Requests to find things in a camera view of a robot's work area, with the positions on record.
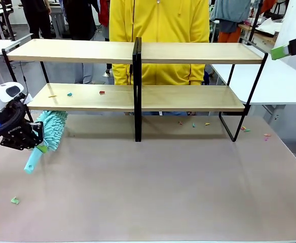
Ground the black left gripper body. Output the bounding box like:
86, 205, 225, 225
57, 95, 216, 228
0, 100, 39, 151

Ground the teal chenille duster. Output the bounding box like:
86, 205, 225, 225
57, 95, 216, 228
23, 110, 69, 175

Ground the wooden workbench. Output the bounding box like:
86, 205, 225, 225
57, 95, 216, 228
238, 23, 278, 47

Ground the white board panel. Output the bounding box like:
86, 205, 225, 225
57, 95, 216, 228
274, 0, 296, 76

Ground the large white table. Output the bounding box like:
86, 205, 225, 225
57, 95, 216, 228
210, 52, 296, 125

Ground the black stand pole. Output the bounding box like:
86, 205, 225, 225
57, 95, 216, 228
248, 0, 262, 44

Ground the orange garment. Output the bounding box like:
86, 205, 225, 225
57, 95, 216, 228
217, 24, 242, 43

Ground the grey-blue hanging cloth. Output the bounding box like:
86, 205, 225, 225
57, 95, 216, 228
209, 0, 252, 34

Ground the grey metal table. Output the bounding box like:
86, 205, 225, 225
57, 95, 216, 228
49, 5, 65, 39

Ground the person in black coat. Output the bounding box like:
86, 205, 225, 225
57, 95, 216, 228
61, 0, 99, 41

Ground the person in yellow hoodie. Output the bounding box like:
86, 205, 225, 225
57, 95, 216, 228
109, 0, 211, 86

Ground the red hanging garment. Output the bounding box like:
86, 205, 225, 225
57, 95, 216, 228
98, 0, 111, 27

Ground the wooden two-tier shelf black frame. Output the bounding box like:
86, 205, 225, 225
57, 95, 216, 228
137, 37, 269, 143
2, 33, 139, 142

